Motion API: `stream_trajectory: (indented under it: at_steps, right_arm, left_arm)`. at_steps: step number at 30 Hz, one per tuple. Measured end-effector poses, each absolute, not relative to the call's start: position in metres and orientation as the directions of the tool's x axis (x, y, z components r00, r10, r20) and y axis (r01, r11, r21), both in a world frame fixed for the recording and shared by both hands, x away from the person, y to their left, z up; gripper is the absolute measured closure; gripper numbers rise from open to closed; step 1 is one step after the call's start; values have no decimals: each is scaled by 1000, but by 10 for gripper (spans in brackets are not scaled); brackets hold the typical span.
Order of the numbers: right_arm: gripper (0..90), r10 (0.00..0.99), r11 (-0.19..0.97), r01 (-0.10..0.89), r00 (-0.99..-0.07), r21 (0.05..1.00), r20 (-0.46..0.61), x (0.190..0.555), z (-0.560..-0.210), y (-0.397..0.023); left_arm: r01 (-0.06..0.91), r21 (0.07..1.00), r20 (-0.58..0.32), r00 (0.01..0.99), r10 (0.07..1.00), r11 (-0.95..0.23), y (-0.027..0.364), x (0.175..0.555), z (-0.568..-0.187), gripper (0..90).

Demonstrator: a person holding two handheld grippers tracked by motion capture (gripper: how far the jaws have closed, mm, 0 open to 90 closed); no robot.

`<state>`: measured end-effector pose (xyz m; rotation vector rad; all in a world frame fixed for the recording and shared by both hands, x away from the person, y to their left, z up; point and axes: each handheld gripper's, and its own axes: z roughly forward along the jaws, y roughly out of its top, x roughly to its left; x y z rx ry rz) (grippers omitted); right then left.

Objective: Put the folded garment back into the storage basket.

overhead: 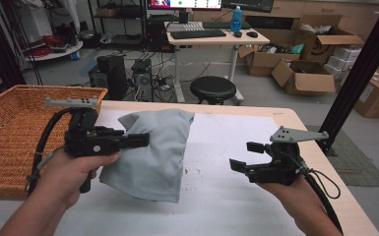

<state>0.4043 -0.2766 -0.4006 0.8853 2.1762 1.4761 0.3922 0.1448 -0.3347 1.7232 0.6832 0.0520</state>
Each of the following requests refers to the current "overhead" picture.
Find black shelf rack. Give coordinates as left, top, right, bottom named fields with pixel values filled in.
left=88, top=0, right=149, bottom=51

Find person's left hand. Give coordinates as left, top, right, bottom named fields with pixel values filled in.
left=34, top=148, right=122, bottom=209

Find black round stool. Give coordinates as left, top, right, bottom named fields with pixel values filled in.
left=189, top=76, right=237, bottom=106

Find dark grey floor mat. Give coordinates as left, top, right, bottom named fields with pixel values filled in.
left=306, top=125, right=379, bottom=189

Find black keyboard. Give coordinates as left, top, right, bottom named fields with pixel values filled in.
left=170, top=29, right=227, bottom=40
left=202, top=21, right=252, bottom=30

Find grey computer tower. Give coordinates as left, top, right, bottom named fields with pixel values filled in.
left=131, top=58, right=155, bottom=103

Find thick black cable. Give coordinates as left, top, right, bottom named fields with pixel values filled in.
left=24, top=107, right=75, bottom=198
left=303, top=173, right=345, bottom=236

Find thin black cable loop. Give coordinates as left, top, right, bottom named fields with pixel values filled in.
left=309, top=168, right=342, bottom=201

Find open cardboard box with clutter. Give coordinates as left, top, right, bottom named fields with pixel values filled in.
left=239, top=43, right=301, bottom=78

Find blue plastic bottle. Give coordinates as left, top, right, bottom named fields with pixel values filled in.
left=229, top=5, right=244, bottom=33

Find grey printed t-shirt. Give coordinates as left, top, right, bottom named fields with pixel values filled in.
left=98, top=108, right=196, bottom=204

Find black computer tower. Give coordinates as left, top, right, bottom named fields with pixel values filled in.
left=88, top=53, right=129, bottom=101

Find grey cable plug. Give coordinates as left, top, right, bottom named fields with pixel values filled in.
left=35, top=150, right=55, bottom=170

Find brown wicker basket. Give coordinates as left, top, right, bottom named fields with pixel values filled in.
left=0, top=84, right=108, bottom=201

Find black computer under desk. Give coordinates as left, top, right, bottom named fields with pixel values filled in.
left=146, top=14, right=178, bottom=54

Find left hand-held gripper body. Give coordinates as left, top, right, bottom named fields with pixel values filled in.
left=43, top=95, right=126, bottom=194

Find black metal post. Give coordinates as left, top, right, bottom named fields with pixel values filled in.
left=318, top=0, right=379, bottom=155

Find red cable coil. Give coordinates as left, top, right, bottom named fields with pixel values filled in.
left=29, top=34, right=64, bottom=57

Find printed open cardboard box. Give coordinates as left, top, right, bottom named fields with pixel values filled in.
left=298, top=14, right=365, bottom=63

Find bright computer monitor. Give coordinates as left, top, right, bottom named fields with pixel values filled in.
left=147, top=0, right=223, bottom=11

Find wooden cabinet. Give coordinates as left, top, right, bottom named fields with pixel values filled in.
left=269, top=0, right=379, bottom=37

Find person's right hand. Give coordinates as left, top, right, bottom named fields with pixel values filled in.
left=257, top=179, right=314, bottom=215

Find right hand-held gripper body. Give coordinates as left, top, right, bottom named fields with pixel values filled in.
left=245, top=126, right=330, bottom=186

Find stack of white plastic boxes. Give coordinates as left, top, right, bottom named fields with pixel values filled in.
left=324, top=45, right=362, bottom=79

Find white keyboard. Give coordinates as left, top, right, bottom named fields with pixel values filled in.
left=165, top=21, right=205, bottom=33

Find empty open cardboard box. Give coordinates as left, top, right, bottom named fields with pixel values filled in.
left=271, top=59, right=337, bottom=96

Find round white table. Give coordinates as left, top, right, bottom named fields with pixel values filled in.
left=24, top=40, right=85, bottom=63

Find wooden desk with white legs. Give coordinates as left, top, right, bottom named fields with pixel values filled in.
left=165, top=21, right=271, bottom=106

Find dark computer monitor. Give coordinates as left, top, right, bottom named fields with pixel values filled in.
left=221, top=0, right=276, bottom=14

